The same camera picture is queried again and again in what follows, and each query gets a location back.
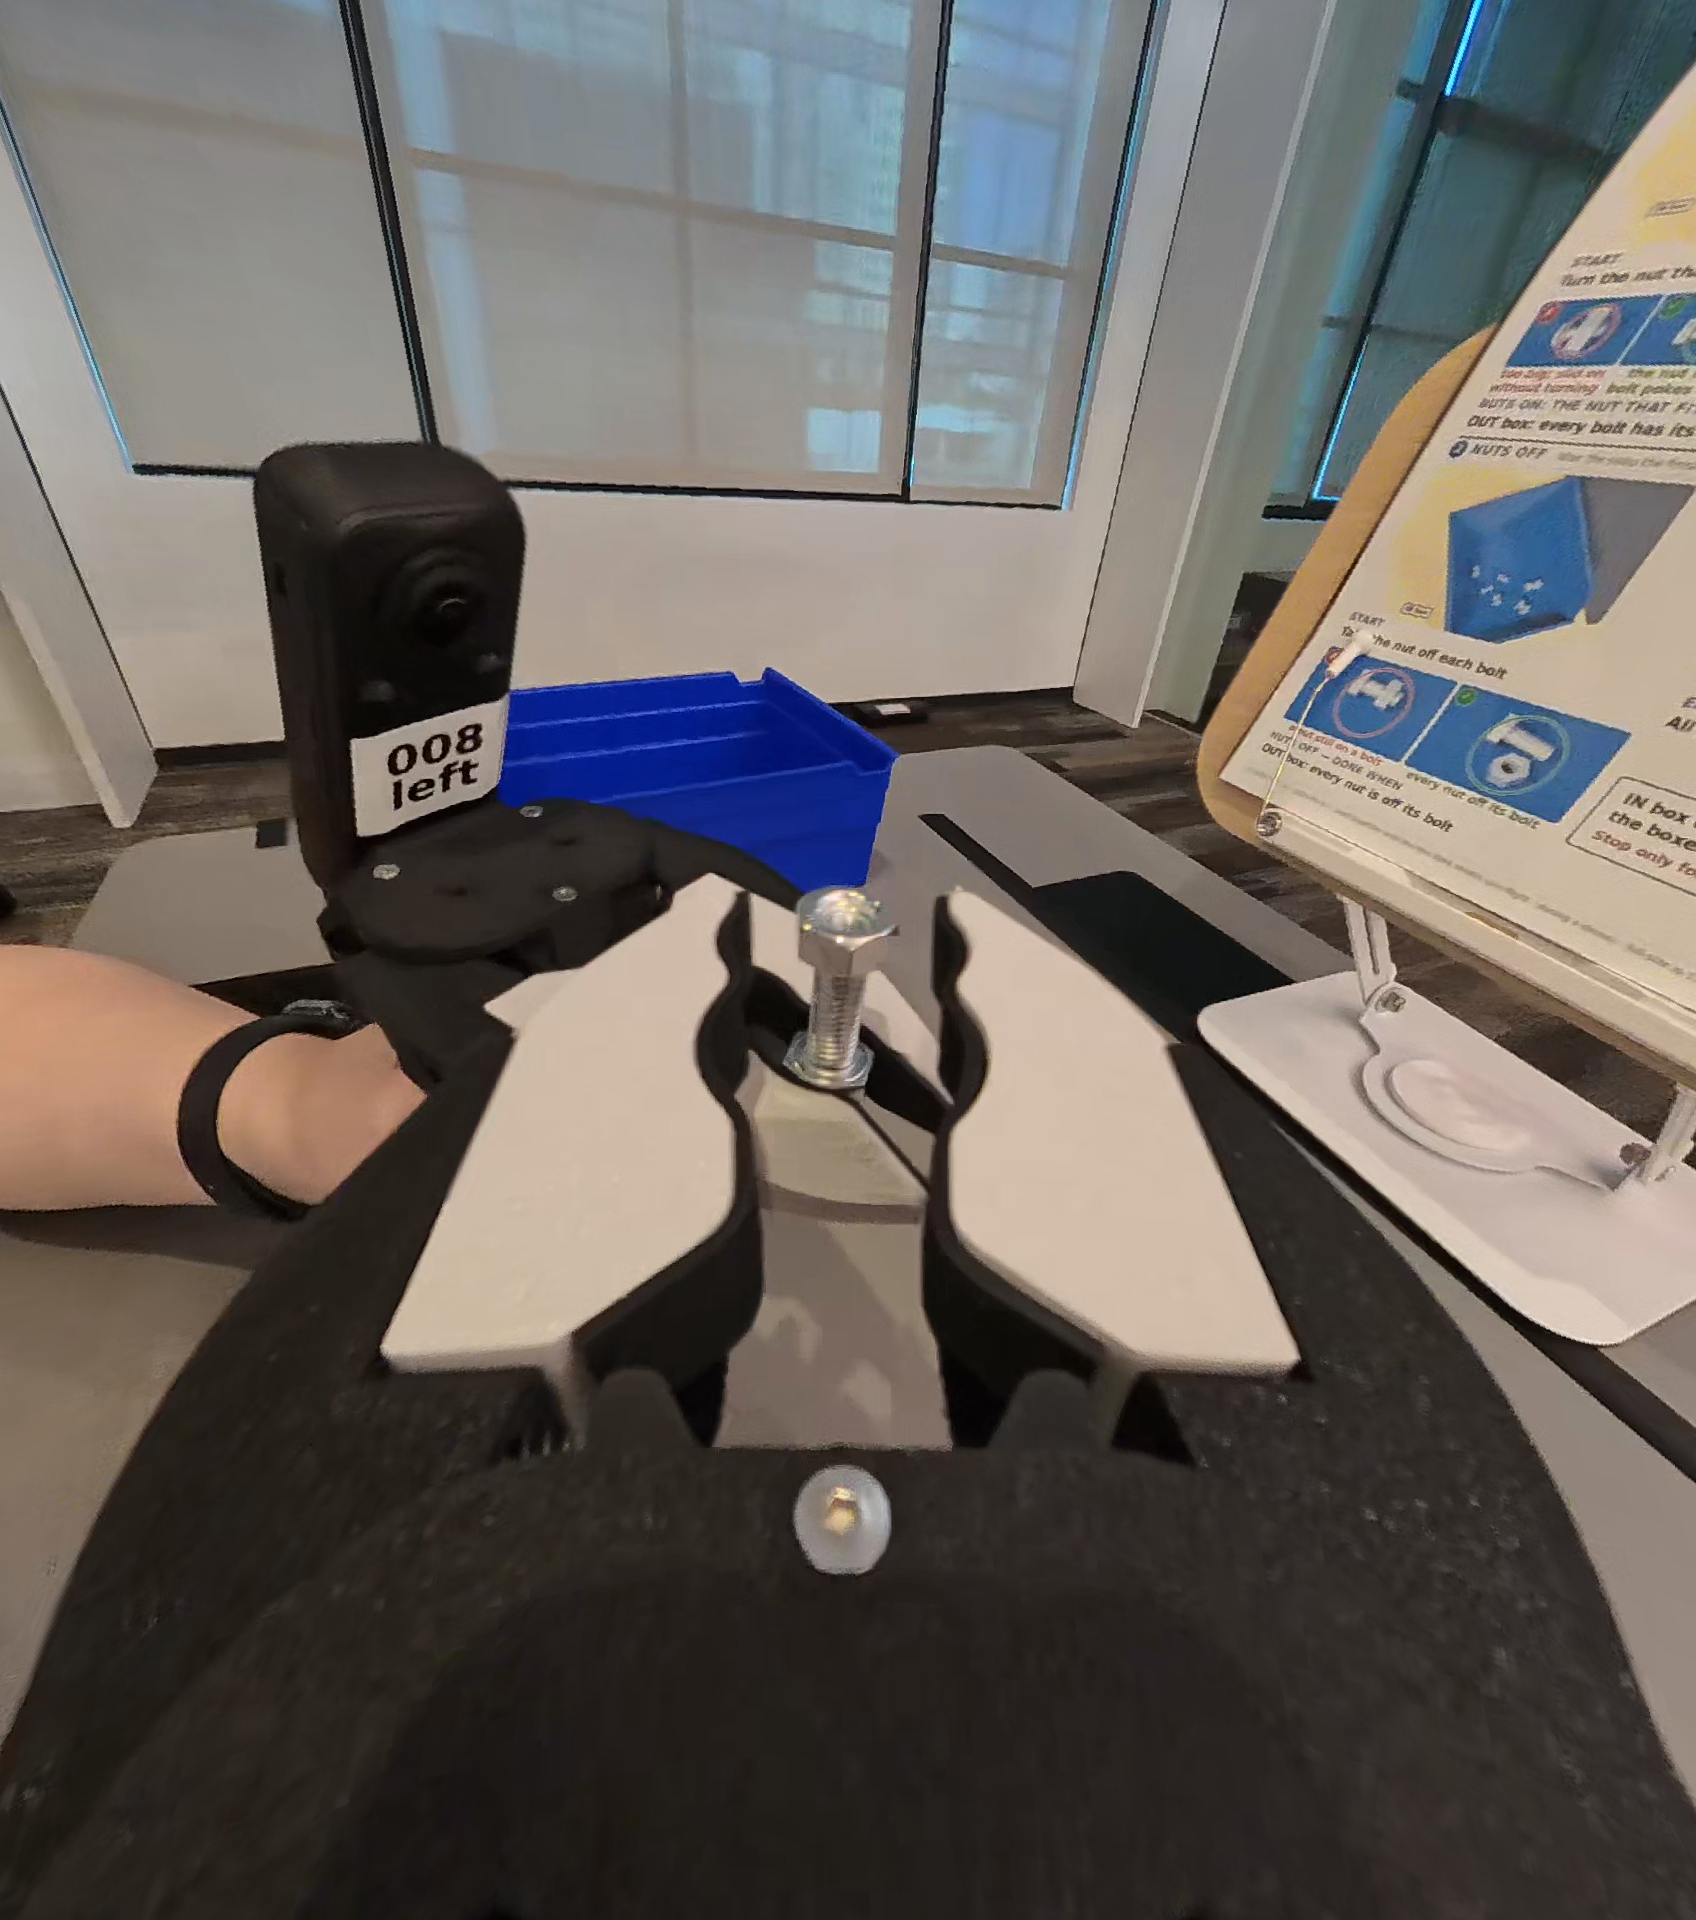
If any person's left forearm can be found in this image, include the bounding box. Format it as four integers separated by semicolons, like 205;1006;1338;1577
0;942;221;1218

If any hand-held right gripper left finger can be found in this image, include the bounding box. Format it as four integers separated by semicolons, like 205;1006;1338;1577
382;872;762;1447

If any printed instruction sheet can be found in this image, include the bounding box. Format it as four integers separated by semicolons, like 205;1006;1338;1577
1221;0;1696;1097

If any person's left hand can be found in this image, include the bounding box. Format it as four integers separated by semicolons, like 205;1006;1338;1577
247;1039;432;1193

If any blue plastic bin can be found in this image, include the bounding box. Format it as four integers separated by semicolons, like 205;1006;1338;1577
500;670;899;887

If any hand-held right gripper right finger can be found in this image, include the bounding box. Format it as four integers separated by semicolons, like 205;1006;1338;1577
921;887;1304;1447

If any black wristband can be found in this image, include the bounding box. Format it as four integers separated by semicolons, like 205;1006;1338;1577
176;1012;373;1219

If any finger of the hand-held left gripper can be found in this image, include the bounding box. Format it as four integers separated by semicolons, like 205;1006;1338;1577
742;1012;956;1150
486;962;928;1214

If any large steel hex bolt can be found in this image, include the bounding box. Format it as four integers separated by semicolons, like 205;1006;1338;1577
796;887;899;1075

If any white book stand base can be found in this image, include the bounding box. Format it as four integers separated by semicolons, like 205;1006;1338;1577
1197;900;1696;1346

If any narrow side window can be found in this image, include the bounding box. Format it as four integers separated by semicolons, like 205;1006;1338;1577
1266;0;1696;515

